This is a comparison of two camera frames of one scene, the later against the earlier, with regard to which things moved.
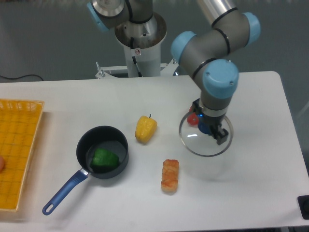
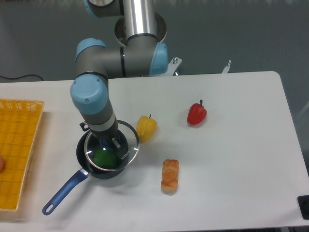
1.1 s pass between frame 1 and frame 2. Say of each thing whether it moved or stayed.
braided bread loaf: stayed
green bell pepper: stayed
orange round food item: stayed
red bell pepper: stayed
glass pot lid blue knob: moved
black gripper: moved
